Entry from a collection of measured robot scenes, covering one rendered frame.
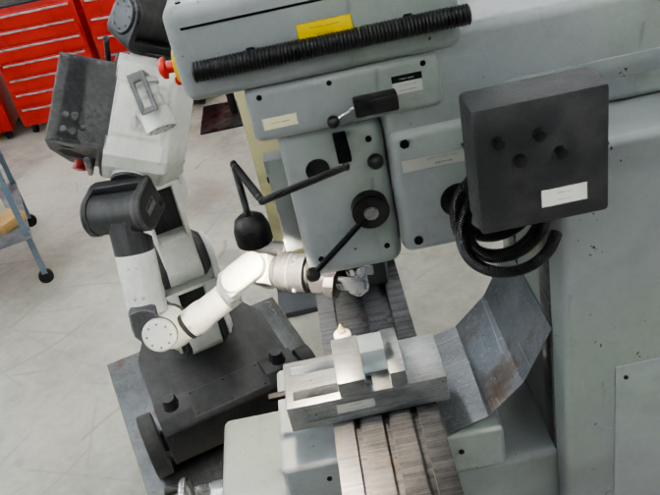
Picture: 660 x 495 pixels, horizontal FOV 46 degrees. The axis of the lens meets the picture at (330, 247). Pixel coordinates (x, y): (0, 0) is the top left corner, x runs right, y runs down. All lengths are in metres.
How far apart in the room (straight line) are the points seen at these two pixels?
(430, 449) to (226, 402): 0.94
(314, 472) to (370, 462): 0.19
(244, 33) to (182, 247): 1.06
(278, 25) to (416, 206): 0.43
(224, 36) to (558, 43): 0.56
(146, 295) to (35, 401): 2.05
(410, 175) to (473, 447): 0.68
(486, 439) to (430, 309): 1.78
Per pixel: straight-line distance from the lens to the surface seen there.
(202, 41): 1.31
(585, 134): 1.20
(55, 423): 3.62
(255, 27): 1.30
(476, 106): 1.15
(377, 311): 2.02
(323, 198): 1.46
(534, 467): 1.94
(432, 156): 1.43
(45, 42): 6.43
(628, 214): 1.48
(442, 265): 3.81
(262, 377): 2.48
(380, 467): 1.65
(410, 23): 1.29
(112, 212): 1.77
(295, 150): 1.41
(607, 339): 1.64
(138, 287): 1.79
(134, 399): 2.90
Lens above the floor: 2.19
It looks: 32 degrees down
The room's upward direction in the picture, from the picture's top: 13 degrees counter-clockwise
